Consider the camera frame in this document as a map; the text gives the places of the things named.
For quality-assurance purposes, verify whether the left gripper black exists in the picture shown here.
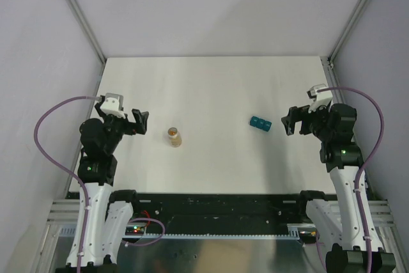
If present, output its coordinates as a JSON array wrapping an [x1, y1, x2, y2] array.
[[96, 103, 148, 153]]

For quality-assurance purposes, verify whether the aluminium frame post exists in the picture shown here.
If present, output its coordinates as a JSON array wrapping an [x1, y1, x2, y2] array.
[[327, 0, 371, 63], [47, 0, 107, 64]]

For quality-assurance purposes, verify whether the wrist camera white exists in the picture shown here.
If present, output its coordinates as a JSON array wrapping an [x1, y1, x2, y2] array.
[[307, 84, 333, 113], [95, 93, 126, 118]]

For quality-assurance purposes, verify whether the grey slotted cable duct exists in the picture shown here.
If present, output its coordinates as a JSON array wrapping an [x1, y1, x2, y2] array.
[[57, 225, 316, 240]]

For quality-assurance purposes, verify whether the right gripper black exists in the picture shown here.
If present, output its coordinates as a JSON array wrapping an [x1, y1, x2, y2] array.
[[281, 101, 332, 141]]

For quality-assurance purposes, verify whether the teal weekly pill organizer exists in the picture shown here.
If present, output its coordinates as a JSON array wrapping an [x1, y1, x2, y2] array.
[[249, 116, 272, 132]]

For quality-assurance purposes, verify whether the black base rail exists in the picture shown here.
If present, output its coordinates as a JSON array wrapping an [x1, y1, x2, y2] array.
[[65, 191, 323, 235]]

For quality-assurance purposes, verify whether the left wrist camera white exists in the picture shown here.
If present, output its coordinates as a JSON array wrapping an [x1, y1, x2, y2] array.
[[95, 93, 126, 118]]

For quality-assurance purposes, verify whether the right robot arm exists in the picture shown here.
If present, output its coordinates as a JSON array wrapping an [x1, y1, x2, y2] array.
[[281, 104, 396, 272]]

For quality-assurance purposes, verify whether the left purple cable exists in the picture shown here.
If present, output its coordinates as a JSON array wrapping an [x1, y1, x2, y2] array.
[[33, 95, 105, 273]]

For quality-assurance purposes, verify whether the left aluminium frame post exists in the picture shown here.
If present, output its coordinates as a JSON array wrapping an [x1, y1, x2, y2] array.
[[47, 0, 107, 64]]

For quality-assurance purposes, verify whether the right aluminium frame post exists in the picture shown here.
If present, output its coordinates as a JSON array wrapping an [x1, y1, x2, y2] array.
[[327, 0, 371, 63]]

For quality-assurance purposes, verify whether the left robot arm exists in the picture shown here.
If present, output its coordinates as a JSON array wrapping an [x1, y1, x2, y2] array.
[[60, 109, 149, 272]]

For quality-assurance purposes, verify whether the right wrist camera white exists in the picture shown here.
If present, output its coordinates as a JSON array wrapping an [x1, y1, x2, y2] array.
[[307, 84, 333, 113]]

